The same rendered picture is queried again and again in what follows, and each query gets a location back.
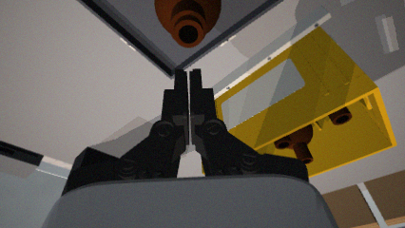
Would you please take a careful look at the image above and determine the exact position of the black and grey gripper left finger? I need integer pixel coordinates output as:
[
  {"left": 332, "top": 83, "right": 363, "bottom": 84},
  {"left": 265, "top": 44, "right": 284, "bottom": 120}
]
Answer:
[{"left": 67, "top": 69, "right": 189, "bottom": 192}]

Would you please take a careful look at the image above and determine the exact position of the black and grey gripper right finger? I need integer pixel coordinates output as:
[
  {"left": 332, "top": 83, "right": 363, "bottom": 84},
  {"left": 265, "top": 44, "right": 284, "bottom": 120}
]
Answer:
[{"left": 189, "top": 68, "right": 309, "bottom": 181}]

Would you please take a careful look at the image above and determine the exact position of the yellow translucent crate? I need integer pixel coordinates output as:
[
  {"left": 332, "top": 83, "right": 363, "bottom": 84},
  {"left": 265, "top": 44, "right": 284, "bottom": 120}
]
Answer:
[{"left": 215, "top": 26, "right": 397, "bottom": 178}]

